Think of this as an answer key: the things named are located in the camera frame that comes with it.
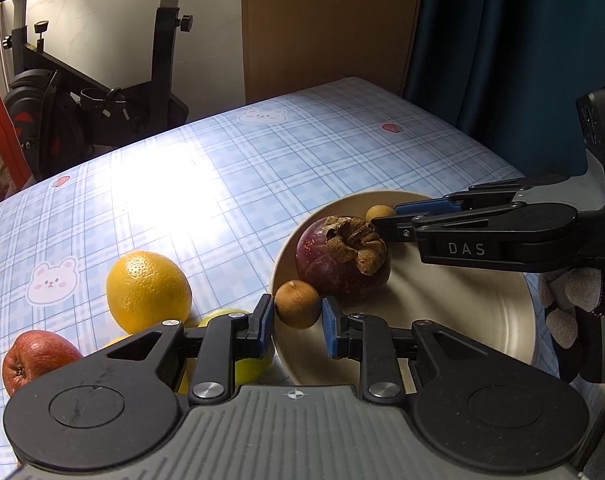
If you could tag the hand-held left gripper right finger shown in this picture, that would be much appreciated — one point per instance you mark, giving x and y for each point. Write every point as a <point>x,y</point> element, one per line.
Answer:
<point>330,330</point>

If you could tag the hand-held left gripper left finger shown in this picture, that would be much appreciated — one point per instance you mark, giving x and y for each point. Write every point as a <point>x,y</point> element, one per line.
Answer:
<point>265,321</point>

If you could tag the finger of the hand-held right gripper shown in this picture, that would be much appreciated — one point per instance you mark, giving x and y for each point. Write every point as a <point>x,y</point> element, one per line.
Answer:
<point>392,227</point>
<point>425,206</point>

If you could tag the small brown longan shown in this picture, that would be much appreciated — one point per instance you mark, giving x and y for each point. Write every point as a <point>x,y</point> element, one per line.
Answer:
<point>377,211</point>

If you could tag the large brown longan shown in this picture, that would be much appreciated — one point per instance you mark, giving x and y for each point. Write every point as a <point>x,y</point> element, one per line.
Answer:
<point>297,305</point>

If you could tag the beige bowl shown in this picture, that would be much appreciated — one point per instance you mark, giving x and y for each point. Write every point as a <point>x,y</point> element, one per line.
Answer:
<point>462,300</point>

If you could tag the red apple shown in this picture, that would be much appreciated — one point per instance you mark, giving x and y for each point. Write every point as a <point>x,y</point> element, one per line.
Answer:
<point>32,360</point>

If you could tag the person's right hand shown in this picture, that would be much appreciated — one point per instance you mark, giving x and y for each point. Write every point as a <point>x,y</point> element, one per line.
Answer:
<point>580,287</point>

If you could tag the yellow-green round fruit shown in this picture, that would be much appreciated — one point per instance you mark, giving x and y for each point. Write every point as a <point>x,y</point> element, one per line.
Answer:
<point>255,366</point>

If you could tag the purple mangosteen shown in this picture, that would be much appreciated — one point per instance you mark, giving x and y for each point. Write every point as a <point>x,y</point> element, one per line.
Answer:
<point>327,266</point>

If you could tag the yellow orange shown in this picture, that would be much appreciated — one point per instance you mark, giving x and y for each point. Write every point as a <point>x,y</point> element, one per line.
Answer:
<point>147,290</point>

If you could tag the blue plaid tablecloth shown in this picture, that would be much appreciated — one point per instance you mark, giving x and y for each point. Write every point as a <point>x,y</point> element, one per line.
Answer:
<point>232,170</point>

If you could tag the dark blue curtain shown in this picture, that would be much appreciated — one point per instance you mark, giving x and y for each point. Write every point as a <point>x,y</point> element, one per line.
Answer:
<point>507,60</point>

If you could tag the brown cardboard sheet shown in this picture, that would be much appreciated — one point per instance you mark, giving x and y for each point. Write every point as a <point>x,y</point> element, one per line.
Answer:
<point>332,25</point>

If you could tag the black exercise bike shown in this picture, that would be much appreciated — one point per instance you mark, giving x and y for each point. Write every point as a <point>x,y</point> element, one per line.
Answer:
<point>37,105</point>

